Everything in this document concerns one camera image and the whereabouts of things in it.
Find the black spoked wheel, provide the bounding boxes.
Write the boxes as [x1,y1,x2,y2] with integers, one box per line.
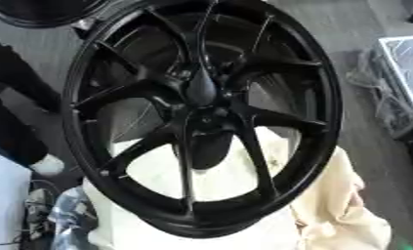
[61,0,345,239]

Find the cream cloth cover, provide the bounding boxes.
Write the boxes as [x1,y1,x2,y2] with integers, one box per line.
[79,125,394,250]

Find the clear plastic bag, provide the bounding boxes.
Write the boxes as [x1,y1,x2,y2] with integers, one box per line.
[47,186,101,250]

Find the plastic-wrapped silver box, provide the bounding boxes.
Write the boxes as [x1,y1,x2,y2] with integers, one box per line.
[344,34,413,140]

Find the black round tyre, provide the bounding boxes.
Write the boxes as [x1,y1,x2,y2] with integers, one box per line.
[0,0,117,29]

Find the person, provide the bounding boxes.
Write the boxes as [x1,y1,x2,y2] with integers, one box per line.
[0,30,66,177]

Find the white box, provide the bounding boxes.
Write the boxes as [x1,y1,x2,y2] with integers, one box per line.
[0,148,34,250]

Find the tangled cables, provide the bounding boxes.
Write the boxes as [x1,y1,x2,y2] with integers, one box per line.
[20,179,62,244]

